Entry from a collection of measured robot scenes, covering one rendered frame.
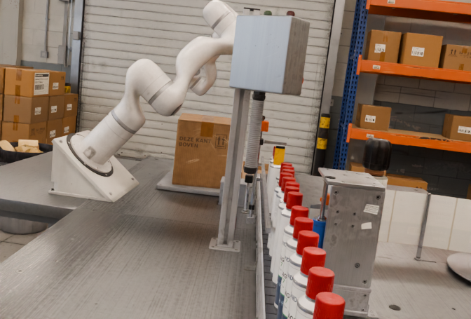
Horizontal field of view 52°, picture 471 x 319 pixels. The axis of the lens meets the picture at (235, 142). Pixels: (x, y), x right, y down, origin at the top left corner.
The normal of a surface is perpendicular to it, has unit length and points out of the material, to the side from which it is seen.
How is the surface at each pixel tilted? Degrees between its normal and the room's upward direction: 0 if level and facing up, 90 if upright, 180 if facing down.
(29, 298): 0
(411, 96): 90
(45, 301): 0
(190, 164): 90
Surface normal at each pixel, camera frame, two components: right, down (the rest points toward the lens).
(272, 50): -0.60, 0.04
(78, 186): -0.10, 0.13
